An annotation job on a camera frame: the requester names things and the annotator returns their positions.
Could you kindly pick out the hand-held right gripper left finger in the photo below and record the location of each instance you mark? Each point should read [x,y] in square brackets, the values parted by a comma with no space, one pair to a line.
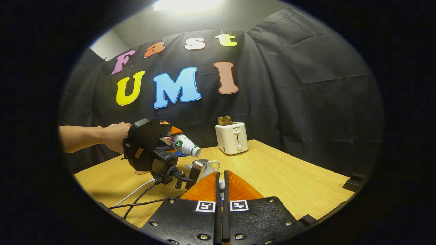
[184,221]

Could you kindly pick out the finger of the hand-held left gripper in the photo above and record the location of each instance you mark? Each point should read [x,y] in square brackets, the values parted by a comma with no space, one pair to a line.
[172,151]
[175,130]

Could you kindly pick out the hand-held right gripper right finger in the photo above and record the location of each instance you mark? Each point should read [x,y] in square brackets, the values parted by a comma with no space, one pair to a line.
[259,221]

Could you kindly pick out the white water bottle green label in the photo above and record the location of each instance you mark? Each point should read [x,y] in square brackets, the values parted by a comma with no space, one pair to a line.
[182,143]

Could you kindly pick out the round wooden coaster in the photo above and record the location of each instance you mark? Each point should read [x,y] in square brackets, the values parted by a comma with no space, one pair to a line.
[141,172]

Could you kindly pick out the white teacup blue pattern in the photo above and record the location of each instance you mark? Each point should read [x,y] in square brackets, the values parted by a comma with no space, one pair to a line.
[211,168]

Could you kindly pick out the white teacup lid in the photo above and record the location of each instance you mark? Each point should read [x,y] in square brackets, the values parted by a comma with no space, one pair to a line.
[221,185]

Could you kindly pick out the blue folded cloth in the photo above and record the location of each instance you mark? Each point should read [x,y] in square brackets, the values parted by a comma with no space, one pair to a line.
[183,154]

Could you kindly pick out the brown toast slice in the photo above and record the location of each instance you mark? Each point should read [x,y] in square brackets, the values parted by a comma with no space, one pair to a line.
[221,120]
[228,120]

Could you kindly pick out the white toaster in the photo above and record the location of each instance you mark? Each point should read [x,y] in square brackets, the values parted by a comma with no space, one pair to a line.
[231,139]

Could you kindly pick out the black block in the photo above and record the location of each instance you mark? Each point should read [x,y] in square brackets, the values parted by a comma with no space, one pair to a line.
[355,182]

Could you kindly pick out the ceiling light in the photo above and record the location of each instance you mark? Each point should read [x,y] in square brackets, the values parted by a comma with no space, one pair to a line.
[187,4]

